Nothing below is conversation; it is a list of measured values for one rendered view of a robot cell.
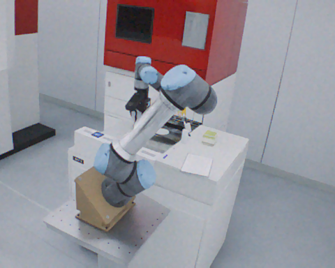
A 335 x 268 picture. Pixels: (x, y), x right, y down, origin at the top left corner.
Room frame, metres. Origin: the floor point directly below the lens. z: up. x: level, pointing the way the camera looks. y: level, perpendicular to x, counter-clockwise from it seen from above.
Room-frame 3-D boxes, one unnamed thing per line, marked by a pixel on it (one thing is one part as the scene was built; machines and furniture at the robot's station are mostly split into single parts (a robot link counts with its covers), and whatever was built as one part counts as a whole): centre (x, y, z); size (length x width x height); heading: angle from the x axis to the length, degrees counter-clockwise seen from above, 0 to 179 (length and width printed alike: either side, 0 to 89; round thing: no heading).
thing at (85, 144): (1.62, 0.31, 0.89); 0.55 x 0.09 x 0.14; 66
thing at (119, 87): (2.21, 0.19, 1.02); 0.82 x 0.03 x 0.40; 66
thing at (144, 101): (1.59, 0.19, 1.25); 0.09 x 0.08 x 0.12; 156
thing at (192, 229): (1.80, 0.07, 0.41); 0.97 x 0.64 x 0.82; 66
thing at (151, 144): (1.84, 0.12, 0.87); 0.36 x 0.08 x 0.03; 66
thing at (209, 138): (1.75, -0.22, 1.00); 0.07 x 0.07 x 0.07; 69
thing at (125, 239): (1.18, 0.23, 0.75); 0.45 x 0.44 x 0.13; 159
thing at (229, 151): (1.68, -0.21, 0.89); 0.62 x 0.35 x 0.14; 156
